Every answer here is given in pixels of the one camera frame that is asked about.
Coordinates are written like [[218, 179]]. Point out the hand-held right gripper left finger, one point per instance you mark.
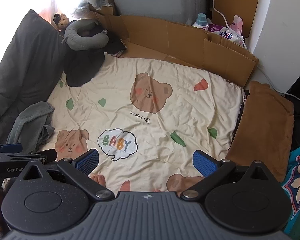
[[88, 161]]

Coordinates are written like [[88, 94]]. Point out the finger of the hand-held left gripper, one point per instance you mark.
[[11, 147], [49, 155]]

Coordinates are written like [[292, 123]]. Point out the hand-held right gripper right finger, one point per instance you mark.
[[205, 163]]

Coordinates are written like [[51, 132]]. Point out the light blue denim pants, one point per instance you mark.
[[30, 122]]

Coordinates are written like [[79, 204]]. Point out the cream bear-print bedsheet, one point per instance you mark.
[[165, 135]]

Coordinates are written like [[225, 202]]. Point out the folded brown cloth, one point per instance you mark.
[[262, 130]]

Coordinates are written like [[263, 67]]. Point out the dark grey duvet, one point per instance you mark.
[[27, 62]]

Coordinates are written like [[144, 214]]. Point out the black garment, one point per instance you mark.
[[82, 67]]

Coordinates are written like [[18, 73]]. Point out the grey neck pillow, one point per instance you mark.
[[75, 40]]

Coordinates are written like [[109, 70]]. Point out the flattened brown cardboard box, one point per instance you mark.
[[177, 42]]

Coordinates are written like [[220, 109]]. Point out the purple white tissue pack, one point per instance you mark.
[[225, 33]]

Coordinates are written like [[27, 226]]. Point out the brown plush toy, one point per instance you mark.
[[62, 21]]

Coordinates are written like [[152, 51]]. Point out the white detergent bottle teal cap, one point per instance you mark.
[[201, 22]]

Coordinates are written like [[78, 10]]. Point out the clear plastic bag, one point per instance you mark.
[[78, 8]]

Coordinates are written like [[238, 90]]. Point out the upright brown cardboard sheet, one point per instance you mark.
[[235, 0]]

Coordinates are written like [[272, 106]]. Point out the grey upright mattress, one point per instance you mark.
[[160, 0]]

